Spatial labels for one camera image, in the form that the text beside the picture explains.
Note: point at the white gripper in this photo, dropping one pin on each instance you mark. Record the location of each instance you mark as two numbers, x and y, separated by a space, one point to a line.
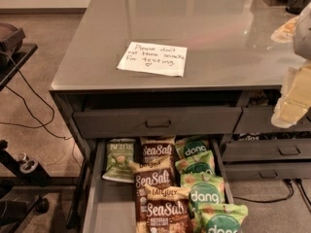
303 36

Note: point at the brown sea salt bag front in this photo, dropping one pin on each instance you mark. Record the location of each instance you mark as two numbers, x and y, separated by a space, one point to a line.
168 210

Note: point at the brown sea salt bag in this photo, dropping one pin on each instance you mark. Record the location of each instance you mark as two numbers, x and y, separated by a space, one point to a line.
168 210
157 173
153 148

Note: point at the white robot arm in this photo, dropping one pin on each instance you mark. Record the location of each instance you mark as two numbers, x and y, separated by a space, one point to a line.
298 31

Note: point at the top right drawer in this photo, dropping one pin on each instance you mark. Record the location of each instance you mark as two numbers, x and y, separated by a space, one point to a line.
258 120

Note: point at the middle right drawer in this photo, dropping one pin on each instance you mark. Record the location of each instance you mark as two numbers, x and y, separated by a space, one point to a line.
267 150

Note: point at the bottom right drawer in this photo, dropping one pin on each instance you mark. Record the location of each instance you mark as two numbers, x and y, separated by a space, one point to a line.
252 171

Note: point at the top left drawer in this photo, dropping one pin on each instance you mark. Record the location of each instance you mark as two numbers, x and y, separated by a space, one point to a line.
156 121

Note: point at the grey metal drawer cabinet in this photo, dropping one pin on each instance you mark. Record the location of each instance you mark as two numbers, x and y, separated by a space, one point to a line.
231 62

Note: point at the green dang bag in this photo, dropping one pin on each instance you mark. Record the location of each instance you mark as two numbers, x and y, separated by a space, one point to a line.
204 189
191 146
203 162
220 218

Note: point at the green dang bag back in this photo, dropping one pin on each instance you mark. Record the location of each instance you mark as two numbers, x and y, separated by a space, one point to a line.
191 146

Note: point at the green dang bag front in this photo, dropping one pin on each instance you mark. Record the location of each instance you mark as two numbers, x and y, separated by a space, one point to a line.
220 218

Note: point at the brown sea salt bag back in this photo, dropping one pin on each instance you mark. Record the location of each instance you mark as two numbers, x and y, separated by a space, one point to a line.
153 148

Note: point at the brown sea salt bag middle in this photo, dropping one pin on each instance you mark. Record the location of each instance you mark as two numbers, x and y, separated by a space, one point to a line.
157 173

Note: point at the green white snack bag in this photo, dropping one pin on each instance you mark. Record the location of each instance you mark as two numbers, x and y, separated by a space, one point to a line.
120 152

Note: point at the open middle left drawer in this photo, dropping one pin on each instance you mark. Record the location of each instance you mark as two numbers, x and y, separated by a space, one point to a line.
110 205

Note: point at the handwritten paper note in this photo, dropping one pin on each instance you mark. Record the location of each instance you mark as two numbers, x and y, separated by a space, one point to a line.
155 59

